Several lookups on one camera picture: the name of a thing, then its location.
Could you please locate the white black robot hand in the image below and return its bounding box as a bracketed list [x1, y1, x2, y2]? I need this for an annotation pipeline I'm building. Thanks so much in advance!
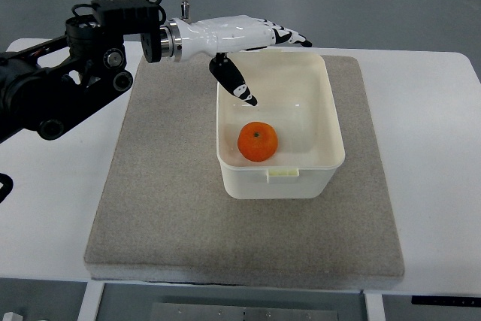
[159, 15, 312, 106]

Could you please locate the orange fruit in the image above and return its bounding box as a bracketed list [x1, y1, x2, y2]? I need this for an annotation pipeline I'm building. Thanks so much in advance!
[237, 121, 278, 162]

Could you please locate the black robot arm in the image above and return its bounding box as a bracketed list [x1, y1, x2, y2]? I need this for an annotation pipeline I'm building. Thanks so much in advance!
[1, 0, 166, 141]

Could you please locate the white plastic box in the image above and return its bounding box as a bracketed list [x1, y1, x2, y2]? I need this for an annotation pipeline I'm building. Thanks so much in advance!
[216, 50, 345, 199]

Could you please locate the grey felt mat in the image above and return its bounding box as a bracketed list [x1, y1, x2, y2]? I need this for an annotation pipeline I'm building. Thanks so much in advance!
[84, 50, 404, 289]

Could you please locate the grey metal plate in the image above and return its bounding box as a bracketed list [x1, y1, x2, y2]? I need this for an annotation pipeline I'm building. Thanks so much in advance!
[150, 303, 339, 321]

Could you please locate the white table leg left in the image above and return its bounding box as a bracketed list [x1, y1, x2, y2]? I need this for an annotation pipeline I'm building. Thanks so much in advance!
[77, 280, 104, 321]

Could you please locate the white table leg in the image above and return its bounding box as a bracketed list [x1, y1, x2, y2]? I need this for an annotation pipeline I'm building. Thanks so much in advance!
[365, 293, 386, 321]
[77, 280, 104, 321]

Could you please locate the small white block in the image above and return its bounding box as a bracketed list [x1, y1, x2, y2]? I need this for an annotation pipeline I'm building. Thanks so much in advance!
[2, 312, 23, 321]

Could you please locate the white table leg right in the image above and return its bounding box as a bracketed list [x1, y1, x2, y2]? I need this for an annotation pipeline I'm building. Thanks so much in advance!
[365, 293, 386, 321]

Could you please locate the black control panel strip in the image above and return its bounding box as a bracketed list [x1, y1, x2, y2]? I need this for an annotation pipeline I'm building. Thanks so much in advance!
[411, 295, 481, 307]

